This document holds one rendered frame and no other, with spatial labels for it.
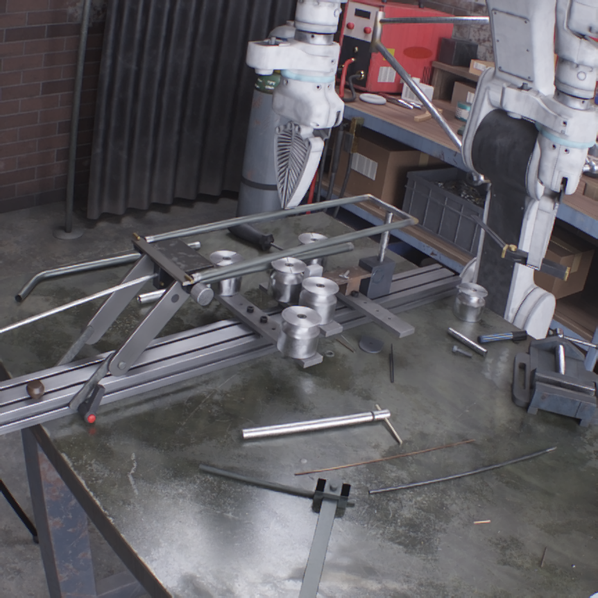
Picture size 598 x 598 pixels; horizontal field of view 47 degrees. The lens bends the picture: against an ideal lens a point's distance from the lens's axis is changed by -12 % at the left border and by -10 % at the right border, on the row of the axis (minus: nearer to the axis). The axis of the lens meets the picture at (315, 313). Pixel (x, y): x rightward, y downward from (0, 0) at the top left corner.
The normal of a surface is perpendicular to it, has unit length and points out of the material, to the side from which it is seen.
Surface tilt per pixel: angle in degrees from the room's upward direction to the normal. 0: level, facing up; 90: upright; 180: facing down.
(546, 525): 0
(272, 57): 90
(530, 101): 95
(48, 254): 0
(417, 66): 90
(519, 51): 117
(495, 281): 98
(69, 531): 90
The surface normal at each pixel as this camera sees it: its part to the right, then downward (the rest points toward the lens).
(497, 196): -0.71, 0.37
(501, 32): -0.68, 0.62
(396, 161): 0.63, 0.49
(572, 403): -0.25, 0.43
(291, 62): 0.42, 0.50
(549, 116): -0.84, 0.22
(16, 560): 0.15, -0.87
